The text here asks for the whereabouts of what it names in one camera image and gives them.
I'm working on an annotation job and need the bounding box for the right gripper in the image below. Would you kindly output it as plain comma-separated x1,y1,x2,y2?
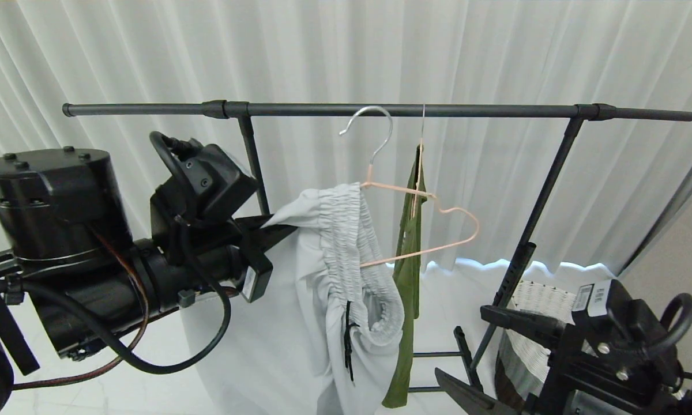
434,304,688,415

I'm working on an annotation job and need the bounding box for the green long-sleeved shirt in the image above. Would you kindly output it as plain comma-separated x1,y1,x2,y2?
381,144,428,409

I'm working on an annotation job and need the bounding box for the white curtain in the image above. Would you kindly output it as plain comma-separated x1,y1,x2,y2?
0,0,692,277

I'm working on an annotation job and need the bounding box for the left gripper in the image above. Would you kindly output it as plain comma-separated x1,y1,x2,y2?
131,214,275,316

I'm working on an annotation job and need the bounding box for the white laundry basket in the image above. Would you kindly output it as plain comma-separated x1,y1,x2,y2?
494,280,599,412

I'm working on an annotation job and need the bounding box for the pink clothes hanger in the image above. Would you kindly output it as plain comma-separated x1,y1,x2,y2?
339,105,481,269
412,104,429,221

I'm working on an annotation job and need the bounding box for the black clothes rack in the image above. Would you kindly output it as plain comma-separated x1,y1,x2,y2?
62,101,692,394

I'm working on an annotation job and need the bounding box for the pale grey garment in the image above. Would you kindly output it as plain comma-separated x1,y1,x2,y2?
179,182,406,415

